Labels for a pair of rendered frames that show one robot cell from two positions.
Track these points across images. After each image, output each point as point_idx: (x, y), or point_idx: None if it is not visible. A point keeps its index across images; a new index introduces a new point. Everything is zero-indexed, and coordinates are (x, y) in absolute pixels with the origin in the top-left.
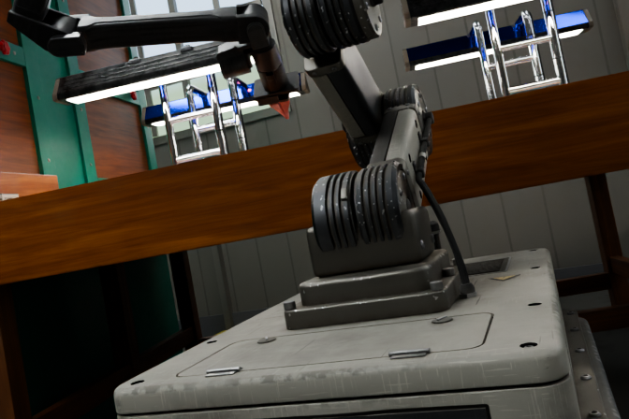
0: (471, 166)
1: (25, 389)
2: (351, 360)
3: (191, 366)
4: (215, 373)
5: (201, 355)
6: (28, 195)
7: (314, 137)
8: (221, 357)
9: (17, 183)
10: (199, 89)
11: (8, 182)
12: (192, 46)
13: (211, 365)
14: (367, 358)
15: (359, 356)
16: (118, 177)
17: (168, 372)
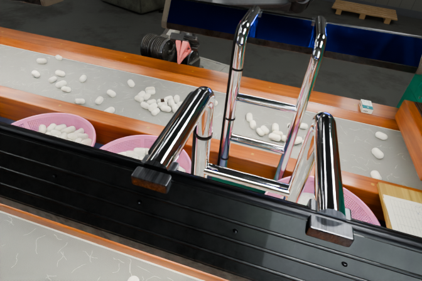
0: None
1: None
2: (201, 58)
3: (223, 68)
4: (219, 63)
5: (223, 71)
6: (405, 141)
7: (174, 63)
8: (219, 68)
9: (407, 125)
10: (318, 153)
11: (405, 118)
12: (249, 8)
13: (220, 66)
14: (200, 58)
15: (200, 58)
16: (278, 83)
17: (227, 68)
